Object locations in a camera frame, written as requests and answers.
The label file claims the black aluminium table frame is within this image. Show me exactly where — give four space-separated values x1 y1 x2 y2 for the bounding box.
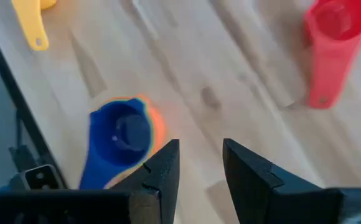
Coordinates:
0 12 68 189

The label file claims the small black camera box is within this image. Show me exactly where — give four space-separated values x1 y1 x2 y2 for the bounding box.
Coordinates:
8 145 62 191

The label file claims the orange measuring cup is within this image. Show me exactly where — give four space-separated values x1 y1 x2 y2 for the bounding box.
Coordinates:
103 94 167 190

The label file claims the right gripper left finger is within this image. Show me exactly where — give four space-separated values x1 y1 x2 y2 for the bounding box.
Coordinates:
110 139 181 224

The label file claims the pink measuring cup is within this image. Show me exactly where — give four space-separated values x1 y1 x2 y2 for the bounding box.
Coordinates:
303 0 361 110

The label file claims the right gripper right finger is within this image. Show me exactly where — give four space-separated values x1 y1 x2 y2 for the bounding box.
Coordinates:
223 138 345 224

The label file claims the purple measuring cup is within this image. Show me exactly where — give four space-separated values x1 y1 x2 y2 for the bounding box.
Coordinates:
78 97 154 190

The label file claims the yellow measuring cup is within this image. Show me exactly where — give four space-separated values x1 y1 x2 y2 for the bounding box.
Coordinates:
11 0 57 52

